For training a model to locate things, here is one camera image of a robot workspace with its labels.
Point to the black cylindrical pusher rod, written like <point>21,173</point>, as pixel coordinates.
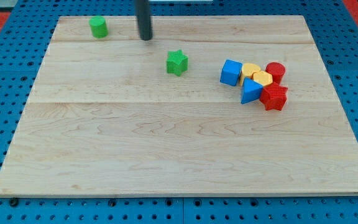
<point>143,16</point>

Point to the green cylinder block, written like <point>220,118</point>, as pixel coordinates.
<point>98,26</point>

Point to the green star block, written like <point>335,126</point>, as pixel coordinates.
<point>177,62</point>

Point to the blue cube block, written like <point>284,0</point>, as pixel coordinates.
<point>230,72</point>

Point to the light wooden board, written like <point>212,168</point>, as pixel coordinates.
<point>104,119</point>

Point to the yellow heart block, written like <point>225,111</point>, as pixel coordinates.
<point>247,71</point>

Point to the blue triangle block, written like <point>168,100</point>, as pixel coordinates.
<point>251,91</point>

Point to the yellow hexagon block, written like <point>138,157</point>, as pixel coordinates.
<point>263,78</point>

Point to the red cylinder block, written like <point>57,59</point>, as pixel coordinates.
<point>277,70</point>

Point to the red star block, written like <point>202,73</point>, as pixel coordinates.
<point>274,96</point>

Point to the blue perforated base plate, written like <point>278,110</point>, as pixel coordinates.
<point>24,36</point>

